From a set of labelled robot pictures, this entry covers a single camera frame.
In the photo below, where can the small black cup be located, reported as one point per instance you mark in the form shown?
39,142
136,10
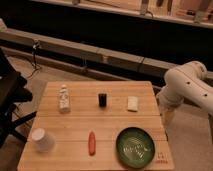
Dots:
102,98

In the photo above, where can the black chair stand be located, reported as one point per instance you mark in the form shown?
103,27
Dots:
12,90

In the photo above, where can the white eraser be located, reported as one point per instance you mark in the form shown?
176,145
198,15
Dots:
132,104

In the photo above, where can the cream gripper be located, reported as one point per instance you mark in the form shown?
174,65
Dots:
168,116

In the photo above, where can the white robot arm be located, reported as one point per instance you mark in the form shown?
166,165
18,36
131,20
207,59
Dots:
185,82

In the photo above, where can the white tube bottle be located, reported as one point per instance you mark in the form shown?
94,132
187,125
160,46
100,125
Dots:
64,99

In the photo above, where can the green ribbed plate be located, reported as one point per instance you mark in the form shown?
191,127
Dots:
135,148

